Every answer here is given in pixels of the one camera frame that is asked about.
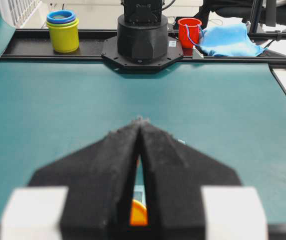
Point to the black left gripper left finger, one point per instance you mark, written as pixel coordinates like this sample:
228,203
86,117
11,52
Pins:
80,196

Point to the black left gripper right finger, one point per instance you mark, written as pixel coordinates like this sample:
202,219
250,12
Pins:
191,196

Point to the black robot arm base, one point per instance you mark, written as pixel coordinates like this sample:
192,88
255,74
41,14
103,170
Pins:
142,41

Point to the orange round object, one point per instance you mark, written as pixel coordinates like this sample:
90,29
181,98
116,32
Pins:
138,214

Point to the teal table mat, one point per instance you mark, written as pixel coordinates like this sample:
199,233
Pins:
234,112

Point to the light blue cloth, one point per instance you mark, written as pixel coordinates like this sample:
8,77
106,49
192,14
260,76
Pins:
229,41

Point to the yellow-green plastic cup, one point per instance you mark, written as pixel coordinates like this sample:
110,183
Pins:
64,37

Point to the red plastic bucket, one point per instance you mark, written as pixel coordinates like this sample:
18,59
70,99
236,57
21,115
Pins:
189,31

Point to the blue plastic ring cup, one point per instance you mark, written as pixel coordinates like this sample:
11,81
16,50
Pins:
61,17

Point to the white wire basket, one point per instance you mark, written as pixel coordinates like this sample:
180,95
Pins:
17,12

